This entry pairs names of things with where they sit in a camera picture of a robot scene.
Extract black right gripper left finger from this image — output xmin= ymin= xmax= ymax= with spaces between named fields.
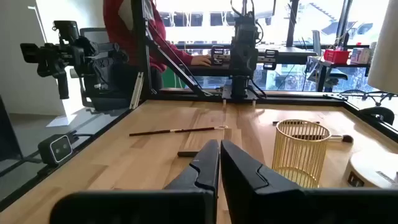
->
xmin=49 ymin=139 xmax=220 ymax=224

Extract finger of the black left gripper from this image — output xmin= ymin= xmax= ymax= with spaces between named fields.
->
xmin=262 ymin=49 xmax=279 ymax=71
xmin=210 ymin=45 xmax=225 ymax=66

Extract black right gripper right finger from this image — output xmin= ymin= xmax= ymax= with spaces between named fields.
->
xmin=221 ymin=139 xmax=398 ymax=224

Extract thin black pencil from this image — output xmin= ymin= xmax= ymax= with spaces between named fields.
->
xmin=272 ymin=119 xmax=321 ymax=126

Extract long grey pen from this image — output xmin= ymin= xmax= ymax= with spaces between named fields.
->
xmin=129 ymin=128 xmax=180 ymax=137
xmin=174 ymin=125 xmax=229 ymax=133

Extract black desk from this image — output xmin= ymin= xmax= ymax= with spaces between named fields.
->
xmin=174 ymin=43 xmax=318 ymax=77

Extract black side table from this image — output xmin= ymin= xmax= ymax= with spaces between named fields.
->
xmin=306 ymin=55 xmax=371 ymax=93

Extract red plastic box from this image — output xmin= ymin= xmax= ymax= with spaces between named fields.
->
xmin=323 ymin=49 xmax=351 ymax=65

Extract white metal bars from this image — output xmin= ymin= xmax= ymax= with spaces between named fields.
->
xmin=129 ymin=72 xmax=145 ymax=110

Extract white carton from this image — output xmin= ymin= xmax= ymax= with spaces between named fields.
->
xmin=350 ymin=47 xmax=371 ymax=65

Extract person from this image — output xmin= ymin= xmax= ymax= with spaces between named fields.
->
xmin=103 ymin=0 xmax=213 ymax=74

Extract white shade wooden base lamp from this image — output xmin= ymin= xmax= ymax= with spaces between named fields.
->
xmin=343 ymin=0 xmax=398 ymax=190

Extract black office chair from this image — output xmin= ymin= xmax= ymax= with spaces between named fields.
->
xmin=360 ymin=106 xmax=396 ymax=126

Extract white paper sheet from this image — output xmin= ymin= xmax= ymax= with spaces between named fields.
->
xmin=46 ymin=114 xmax=77 ymax=128

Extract gold wire basket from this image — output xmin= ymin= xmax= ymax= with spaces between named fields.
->
xmin=271 ymin=119 xmax=332 ymax=189

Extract black metal table frame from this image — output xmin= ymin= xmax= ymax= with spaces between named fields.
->
xmin=0 ymin=0 xmax=398 ymax=212

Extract small black depth camera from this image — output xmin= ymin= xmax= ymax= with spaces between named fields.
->
xmin=37 ymin=133 xmax=74 ymax=166

